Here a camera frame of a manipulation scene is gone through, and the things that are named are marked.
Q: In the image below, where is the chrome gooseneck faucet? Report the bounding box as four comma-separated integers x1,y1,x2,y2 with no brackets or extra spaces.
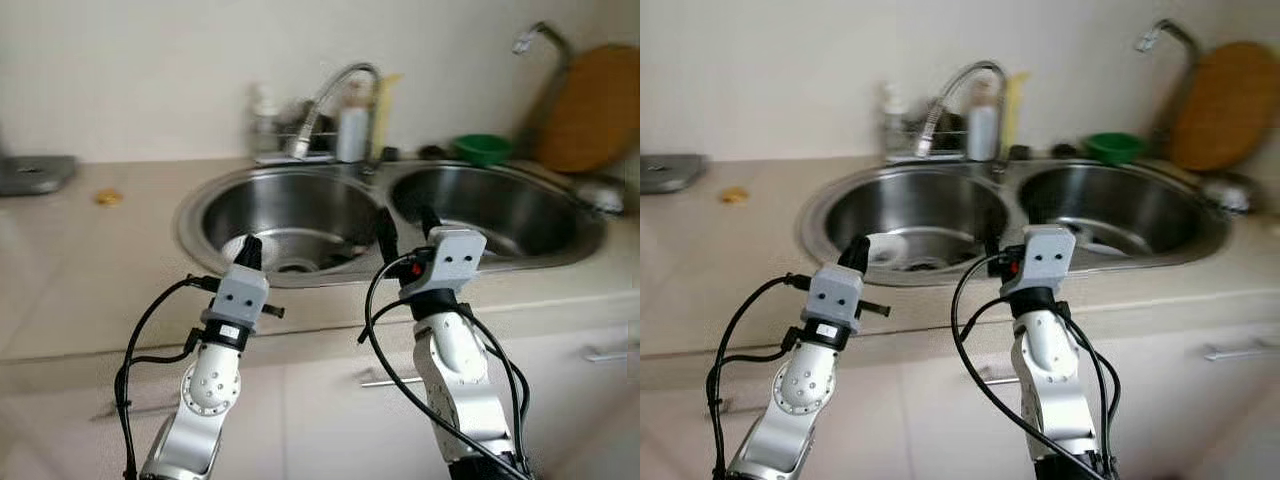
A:
885,60,1009,166
255,62,383,166

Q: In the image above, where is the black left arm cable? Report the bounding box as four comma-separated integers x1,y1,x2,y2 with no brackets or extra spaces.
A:
706,272,811,480
115,275,219,480

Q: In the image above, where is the stainless steel double sink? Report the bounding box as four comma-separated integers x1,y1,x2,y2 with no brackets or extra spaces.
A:
798,160,1233,289
178,160,609,289

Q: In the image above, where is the beige kitchen cabinet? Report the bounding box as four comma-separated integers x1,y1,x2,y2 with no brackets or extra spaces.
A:
640,152,1280,480
0,155,641,480

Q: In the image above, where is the white soap bottle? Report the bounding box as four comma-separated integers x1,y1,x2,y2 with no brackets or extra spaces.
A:
966,80,1001,163
336,80,371,163

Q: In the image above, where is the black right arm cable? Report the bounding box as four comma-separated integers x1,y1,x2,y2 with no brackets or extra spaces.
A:
950,250,1123,480
358,252,533,480

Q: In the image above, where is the clear pump bottle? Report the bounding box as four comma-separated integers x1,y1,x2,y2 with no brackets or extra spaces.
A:
250,85,281,153
880,82,911,151

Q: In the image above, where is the tall dark faucet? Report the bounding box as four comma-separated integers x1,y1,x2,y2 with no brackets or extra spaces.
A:
512,22,577,161
1135,18,1207,157

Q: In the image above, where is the green plastic bowl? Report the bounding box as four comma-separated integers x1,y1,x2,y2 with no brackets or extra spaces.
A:
1083,132,1147,166
452,134,515,167

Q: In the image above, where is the round brown cutting board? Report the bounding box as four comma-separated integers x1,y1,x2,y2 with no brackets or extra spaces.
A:
535,45,641,173
1165,40,1280,171

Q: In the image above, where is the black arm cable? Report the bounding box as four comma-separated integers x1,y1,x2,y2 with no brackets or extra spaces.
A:
706,272,811,480
115,275,219,480
950,250,1123,480
358,252,533,480

